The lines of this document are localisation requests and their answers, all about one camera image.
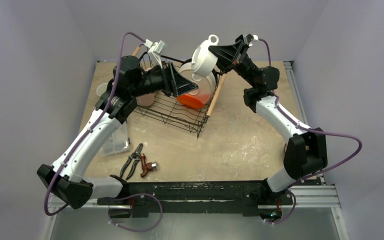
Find brown handled tool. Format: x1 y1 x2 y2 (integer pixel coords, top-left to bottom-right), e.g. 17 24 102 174
140 153 159 178

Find dark ceramic bowl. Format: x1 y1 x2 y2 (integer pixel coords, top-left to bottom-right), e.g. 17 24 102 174
283 143 288 155

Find white enamel mug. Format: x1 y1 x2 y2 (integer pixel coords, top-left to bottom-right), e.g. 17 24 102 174
191 34 219 78

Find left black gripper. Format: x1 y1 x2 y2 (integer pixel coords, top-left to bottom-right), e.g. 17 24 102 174
130 60 197 98

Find clear plastic screw box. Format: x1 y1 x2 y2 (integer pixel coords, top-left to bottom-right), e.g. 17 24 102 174
98 122 131 156

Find orange plate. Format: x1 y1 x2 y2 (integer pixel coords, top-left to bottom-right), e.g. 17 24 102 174
176 94 205 109

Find green mug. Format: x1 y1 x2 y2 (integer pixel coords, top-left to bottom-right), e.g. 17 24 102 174
96 83 108 97

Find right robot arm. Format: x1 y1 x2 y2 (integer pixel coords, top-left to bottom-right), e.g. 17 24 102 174
208 40 328 204

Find light pink mug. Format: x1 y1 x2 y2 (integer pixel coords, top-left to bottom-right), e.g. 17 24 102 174
136 93 155 107

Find pink rimmed large plate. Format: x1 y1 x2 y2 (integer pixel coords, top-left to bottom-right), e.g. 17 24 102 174
178 62 217 105

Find black wire dish rack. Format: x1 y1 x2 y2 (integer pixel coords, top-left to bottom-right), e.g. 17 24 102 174
133 44 222 138

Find black base frame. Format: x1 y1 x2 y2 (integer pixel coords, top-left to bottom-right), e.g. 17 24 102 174
47 180 340 220

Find black pliers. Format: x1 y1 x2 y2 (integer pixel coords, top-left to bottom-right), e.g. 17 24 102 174
120 143 144 181

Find purple cable loop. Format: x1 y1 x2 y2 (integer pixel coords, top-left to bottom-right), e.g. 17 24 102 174
108 193 164 233

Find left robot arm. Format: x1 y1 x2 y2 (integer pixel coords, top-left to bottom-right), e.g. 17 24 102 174
36 55 198 209

